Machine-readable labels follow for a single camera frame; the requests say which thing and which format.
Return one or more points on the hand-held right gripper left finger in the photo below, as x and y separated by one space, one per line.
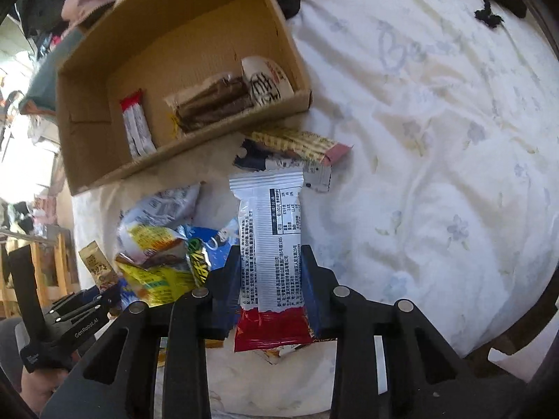
226 297

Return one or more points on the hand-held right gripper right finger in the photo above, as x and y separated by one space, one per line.
313 301

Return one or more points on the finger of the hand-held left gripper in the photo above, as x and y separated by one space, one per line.
83 303
26 288

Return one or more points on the small brown gold snack packet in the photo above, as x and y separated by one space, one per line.
99 266

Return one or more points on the blue chips bag green label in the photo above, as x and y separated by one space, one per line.
214 244

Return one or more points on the yellow blue checked-edge snack packet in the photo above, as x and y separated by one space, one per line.
161 281

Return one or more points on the white snack bar red end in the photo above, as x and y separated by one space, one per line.
268 244

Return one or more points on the brown cardboard box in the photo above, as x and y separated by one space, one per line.
183 39

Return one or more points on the person's left hand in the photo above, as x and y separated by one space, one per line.
41 388

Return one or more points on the wooden chair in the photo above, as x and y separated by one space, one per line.
48 266

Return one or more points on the silver yellow snack bag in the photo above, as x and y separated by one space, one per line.
163 205

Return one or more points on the dark blue white snack packet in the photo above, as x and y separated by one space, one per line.
255 159

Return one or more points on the red white stick snack packet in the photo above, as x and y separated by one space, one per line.
137 126

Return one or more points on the white floral bed sheet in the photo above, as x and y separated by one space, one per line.
436 161

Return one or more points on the brown biscuit sticks clear packet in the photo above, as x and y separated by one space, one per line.
209 100

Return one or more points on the teal pillow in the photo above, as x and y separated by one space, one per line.
48 78

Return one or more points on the round white black-print snack packet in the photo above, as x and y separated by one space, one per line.
266 80

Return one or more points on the small black object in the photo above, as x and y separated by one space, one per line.
289 5

